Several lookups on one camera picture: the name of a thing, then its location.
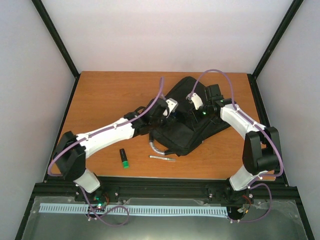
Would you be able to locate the black student bag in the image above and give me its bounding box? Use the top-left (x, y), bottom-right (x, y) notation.
top-left (149, 76), bottom-right (230, 157)

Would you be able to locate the slim white pen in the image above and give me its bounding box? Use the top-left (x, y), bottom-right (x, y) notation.
top-left (149, 155), bottom-right (176, 162)

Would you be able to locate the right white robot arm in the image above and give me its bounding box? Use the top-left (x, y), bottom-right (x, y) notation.
top-left (186, 84), bottom-right (283, 191)

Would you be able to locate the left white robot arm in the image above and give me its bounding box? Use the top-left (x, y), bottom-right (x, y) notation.
top-left (48, 98), bottom-right (179, 202)

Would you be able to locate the green highlighter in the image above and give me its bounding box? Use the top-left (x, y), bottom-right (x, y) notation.
top-left (119, 148), bottom-right (129, 169)

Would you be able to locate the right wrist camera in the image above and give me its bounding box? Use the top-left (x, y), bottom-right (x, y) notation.
top-left (186, 92), bottom-right (204, 110)

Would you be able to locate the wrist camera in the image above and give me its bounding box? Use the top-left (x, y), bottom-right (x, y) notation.
top-left (166, 98), bottom-right (179, 115)
top-left (186, 92), bottom-right (204, 110)

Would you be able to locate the silver bag handle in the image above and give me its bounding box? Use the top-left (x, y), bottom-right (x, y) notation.
top-left (149, 134), bottom-right (173, 156)

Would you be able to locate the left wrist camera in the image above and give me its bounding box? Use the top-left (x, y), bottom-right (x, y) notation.
top-left (166, 98), bottom-right (179, 115)

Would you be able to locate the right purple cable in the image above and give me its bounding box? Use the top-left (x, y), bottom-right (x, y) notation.
top-left (191, 68), bottom-right (285, 224)

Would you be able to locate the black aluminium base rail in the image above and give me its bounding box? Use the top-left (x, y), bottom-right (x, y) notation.
top-left (34, 174), bottom-right (298, 208)

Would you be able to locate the right black frame post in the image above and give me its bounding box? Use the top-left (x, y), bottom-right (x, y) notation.
top-left (251, 0), bottom-right (305, 78)

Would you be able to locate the black frame post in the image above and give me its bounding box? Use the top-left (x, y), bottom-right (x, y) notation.
top-left (251, 0), bottom-right (305, 78)
top-left (31, 0), bottom-right (81, 80)

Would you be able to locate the light blue cable duct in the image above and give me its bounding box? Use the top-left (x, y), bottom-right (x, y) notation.
top-left (38, 203), bottom-right (228, 218)

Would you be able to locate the left black frame post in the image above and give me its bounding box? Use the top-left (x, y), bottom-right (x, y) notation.
top-left (31, 0), bottom-right (81, 80)

